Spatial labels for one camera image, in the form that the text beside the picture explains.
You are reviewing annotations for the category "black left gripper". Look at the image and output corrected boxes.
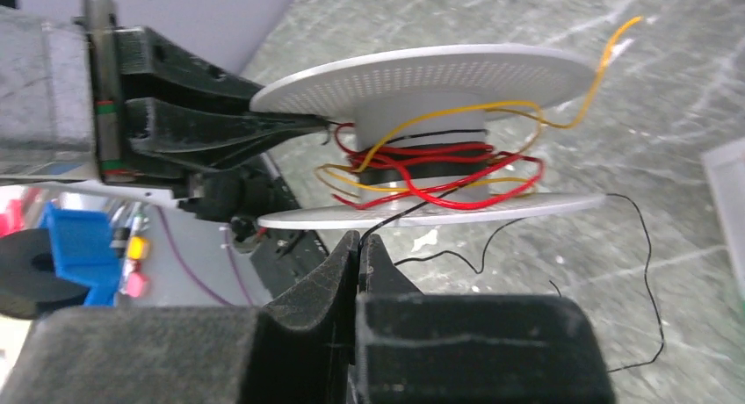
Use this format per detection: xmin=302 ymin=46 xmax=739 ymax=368
xmin=74 ymin=0 xmax=329 ymax=186

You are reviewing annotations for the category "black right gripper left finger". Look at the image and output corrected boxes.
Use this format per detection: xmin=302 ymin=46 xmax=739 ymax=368
xmin=1 ymin=231 xmax=359 ymax=403

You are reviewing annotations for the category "white perforated cable spool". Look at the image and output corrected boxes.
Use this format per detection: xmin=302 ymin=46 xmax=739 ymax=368
xmin=251 ymin=44 xmax=604 ymax=230

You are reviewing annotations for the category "black round disc outside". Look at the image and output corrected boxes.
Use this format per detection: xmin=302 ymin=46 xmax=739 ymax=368
xmin=1 ymin=228 xmax=89 ymax=321

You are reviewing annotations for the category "thin black cable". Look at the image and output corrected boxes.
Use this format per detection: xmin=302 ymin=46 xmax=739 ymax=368
xmin=322 ymin=119 xmax=666 ymax=374

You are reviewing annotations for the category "white plastic bin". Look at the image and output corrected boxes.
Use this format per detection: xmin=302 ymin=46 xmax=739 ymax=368
xmin=701 ymin=138 xmax=744 ymax=300

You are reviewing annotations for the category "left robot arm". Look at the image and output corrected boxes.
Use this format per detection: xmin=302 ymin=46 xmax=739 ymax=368
xmin=76 ymin=0 xmax=329 ymax=240

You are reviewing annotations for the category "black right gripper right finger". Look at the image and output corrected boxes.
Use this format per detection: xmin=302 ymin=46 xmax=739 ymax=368
xmin=355 ymin=234 xmax=616 ymax=403

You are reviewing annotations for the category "yellow wire on spool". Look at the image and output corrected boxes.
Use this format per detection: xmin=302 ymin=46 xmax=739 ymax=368
xmin=314 ymin=15 xmax=645 ymax=200

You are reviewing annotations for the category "blue plastic bin outside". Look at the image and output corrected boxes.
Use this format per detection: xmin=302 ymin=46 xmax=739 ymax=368
xmin=39 ymin=202 xmax=121 ymax=307

